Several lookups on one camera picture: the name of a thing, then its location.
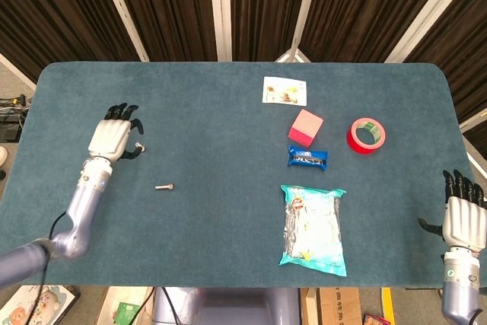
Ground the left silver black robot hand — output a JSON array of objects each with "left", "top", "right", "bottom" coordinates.
[{"left": 88, "top": 103, "right": 147, "bottom": 162}]

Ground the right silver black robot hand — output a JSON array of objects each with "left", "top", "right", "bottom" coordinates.
[{"left": 417, "top": 168, "right": 487, "bottom": 253}]

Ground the lavender robot base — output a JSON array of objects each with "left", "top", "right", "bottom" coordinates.
[{"left": 151, "top": 286, "right": 304, "bottom": 325}]

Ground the black electronic box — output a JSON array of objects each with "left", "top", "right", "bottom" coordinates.
[{"left": 0, "top": 111, "right": 24, "bottom": 142}]

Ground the teal velvet table cover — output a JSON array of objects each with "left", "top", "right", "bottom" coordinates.
[{"left": 0, "top": 60, "right": 487, "bottom": 290}]

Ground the dark red snack packet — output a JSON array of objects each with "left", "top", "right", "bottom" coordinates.
[{"left": 363, "top": 313, "right": 391, "bottom": 325}]

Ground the red tape roll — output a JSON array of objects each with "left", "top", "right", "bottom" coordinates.
[{"left": 345, "top": 117, "right": 387, "bottom": 155}]

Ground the dark brown pleated curtain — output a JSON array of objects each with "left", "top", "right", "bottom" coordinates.
[
  {"left": 0, "top": 0, "right": 140, "bottom": 83},
  {"left": 402, "top": 0, "right": 487, "bottom": 151},
  {"left": 300, "top": 0, "right": 457, "bottom": 64},
  {"left": 229, "top": 0, "right": 314, "bottom": 62},
  {"left": 108, "top": 0, "right": 221, "bottom": 62}
]

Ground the teal clear snack bag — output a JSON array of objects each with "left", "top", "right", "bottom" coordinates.
[{"left": 278, "top": 183, "right": 348, "bottom": 277}]

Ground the brown cardboard box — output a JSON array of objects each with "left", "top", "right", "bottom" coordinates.
[{"left": 300, "top": 287, "right": 362, "bottom": 325}]

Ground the white open cardboard box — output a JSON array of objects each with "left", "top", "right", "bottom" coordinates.
[{"left": 97, "top": 286, "right": 155, "bottom": 325}]

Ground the blue cookie snack packet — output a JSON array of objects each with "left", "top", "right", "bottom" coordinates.
[{"left": 286, "top": 145, "right": 329, "bottom": 172}]

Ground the green packet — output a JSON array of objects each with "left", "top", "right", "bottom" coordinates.
[{"left": 113, "top": 301, "right": 140, "bottom": 322}]

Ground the white picture sachet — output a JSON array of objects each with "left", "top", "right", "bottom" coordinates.
[{"left": 262, "top": 76, "right": 307, "bottom": 107}]

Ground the pink foam cube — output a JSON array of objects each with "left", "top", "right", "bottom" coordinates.
[{"left": 287, "top": 108, "right": 325, "bottom": 148}]

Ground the cartoon bear picture box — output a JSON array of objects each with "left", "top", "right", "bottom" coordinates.
[{"left": 0, "top": 285, "right": 81, "bottom": 325}]

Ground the black and yellow cable bundle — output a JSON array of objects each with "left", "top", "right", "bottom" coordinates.
[{"left": 0, "top": 94, "right": 32, "bottom": 112}]

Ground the white frame bar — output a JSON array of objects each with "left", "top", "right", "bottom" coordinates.
[{"left": 458, "top": 109, "right": 487, "bottom": 134}]

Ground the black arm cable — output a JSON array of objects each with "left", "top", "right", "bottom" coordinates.
[{"left": 37, "top": 210, "right": 69, "bottom": 325}]

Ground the black floor cable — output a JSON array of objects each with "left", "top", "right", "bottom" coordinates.
[
  {"left": 128, "top": 286, "right": 157, "bottom": 325},
  {"left": 161, "top": 286, "right": 180, "bottom": 325}
]

